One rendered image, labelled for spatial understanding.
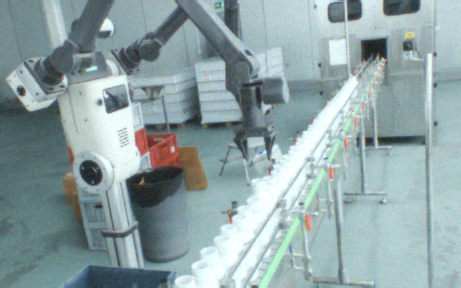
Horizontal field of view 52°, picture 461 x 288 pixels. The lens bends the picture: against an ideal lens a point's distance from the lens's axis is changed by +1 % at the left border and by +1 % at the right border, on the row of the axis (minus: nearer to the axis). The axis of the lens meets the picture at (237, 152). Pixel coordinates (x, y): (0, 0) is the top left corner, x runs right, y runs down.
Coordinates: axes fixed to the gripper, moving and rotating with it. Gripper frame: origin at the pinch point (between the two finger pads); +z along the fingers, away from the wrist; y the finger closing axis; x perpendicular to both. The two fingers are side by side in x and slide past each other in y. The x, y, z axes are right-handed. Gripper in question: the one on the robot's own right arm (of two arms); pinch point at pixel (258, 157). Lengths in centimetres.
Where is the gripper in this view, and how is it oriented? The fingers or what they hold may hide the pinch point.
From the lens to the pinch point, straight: 127.6
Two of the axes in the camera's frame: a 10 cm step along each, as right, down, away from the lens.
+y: 9.3, -0.4, -3.5
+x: 3.3, -2.7, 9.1
